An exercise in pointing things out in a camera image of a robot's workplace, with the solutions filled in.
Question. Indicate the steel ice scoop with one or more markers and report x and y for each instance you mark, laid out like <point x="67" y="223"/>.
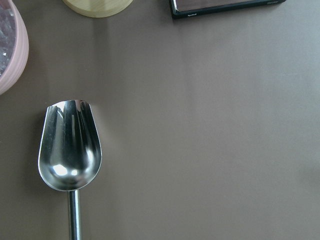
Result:
<point x="70" y="154"/>

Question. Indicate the pink bowl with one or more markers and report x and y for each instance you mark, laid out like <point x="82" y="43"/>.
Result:
<point x="20" y="54"/>

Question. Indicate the clear ice cubes pile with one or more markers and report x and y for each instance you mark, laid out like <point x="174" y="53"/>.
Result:
<point x="7" y="34"/>

